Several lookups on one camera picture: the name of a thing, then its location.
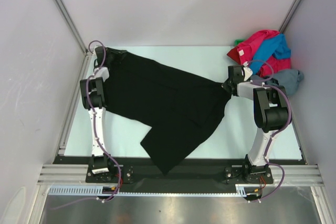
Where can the aluminium corner post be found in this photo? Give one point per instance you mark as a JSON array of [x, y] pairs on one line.
[[296, 2], [71, 25]]

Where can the grey t shirt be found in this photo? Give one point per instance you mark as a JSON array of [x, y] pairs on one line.
[[288, 78]]

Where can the right aluminium corner post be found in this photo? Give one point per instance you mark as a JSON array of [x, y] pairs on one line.
[[296, 2]]

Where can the green plastic bin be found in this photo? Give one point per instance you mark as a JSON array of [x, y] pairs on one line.
[[237, 42]]

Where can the aluminium frame rail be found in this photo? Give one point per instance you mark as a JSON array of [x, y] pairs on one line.
[[295, 175]]

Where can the pink t shirt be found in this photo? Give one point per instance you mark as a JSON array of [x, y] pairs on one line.
[[246, 49]]

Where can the black t shirt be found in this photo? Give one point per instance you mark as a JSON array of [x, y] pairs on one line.
[[182, 109]]

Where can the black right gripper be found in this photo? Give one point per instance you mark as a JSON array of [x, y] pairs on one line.
[[226, 84]]

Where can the left aluminium corner post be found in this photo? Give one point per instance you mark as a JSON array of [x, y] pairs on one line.
[[71, 25]]

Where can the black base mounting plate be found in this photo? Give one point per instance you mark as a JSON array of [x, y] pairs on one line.
[[192, 176]]

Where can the white slotted cable duct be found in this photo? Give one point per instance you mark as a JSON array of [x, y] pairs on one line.
[[73, 190]]

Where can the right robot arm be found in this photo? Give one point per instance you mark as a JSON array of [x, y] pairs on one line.
[[272, 114]]

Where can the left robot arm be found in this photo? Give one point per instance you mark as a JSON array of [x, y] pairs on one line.
[[94, 101]]

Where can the blue t shirt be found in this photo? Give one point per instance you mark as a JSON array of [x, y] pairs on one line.
[[272, 54]]

